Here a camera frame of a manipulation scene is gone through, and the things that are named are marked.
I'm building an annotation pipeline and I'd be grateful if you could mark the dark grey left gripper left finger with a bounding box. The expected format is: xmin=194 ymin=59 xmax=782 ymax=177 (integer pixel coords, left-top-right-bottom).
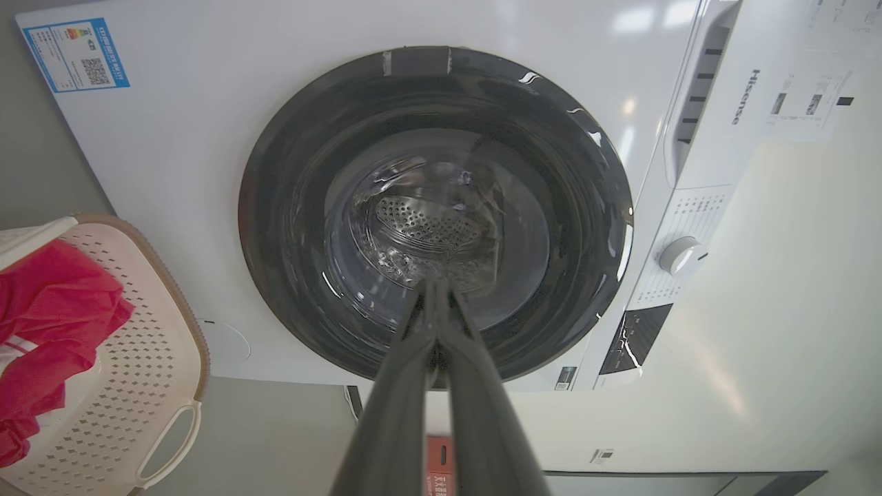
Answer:
xmin=329 ymin=278 xmax=439 ymax=496

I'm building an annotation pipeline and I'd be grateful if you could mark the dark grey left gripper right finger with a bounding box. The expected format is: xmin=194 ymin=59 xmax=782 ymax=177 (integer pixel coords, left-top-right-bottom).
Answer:
xmin=438 ymin=278 xmax=552 ymax=496

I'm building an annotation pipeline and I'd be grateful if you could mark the cream perforated laundry basket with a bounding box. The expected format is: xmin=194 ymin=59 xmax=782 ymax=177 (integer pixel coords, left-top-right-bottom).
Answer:
xmin=0 ymin=213 xmax=212 ymax=496

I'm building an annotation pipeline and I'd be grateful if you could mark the orange printed label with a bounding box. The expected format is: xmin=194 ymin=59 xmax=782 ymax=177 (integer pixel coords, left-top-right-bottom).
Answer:
xmin=425 ymin=435 xmax=457 ymax=496

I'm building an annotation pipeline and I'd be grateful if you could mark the black washer display panel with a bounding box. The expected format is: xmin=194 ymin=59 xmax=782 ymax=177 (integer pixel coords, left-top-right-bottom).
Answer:
xmin=599 ymin=302 xmax=675 ymax=377

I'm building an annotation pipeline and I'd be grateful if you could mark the round white filter cover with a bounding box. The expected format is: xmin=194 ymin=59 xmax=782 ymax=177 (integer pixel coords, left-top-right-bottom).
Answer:
xmin=198 ymin=319 xmax=253 ymax=366

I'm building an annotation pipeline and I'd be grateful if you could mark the round dark glass washer door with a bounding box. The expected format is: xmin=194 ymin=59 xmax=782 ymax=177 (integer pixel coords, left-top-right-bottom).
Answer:
xmin=238 ymin=45 xmax=635 ymax=385

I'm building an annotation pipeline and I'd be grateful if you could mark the white washer control knob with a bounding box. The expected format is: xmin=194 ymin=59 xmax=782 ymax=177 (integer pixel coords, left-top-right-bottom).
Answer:
xmin=658 ymin=236 xmax=710 ymax=278

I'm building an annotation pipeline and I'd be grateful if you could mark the white front-load washing machine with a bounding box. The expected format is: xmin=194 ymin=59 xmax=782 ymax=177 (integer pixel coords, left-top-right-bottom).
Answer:
xmin=15 ymin=0 xmax=882 ymax=393

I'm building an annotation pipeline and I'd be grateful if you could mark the red garment with white stripes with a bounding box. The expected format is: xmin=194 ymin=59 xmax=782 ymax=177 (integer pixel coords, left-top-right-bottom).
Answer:
xmin=0 ymin=239 xmax=136 ymax=470

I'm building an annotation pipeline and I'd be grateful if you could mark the white detergent drawer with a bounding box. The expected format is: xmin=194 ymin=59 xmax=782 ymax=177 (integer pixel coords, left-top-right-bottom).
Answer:
xmin=663 ymin=0 xmax=779 ymax=191

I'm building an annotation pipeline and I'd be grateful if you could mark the blue energy label sticker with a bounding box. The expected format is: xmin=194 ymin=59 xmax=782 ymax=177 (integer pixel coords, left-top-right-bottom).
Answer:
xmin=22 ymin=17 xmax=131 ymax=94

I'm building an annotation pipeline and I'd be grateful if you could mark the white printed paper sheet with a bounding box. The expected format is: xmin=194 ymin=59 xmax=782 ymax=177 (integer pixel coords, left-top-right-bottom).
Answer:
xmin=763 ymin=0 xmax=882 ymax=145

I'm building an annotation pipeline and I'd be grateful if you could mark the black washer door handle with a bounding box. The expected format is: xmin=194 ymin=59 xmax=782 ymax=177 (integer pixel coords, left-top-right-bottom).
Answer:
xmin=381 ymin=46 xmax=453 ymax=77

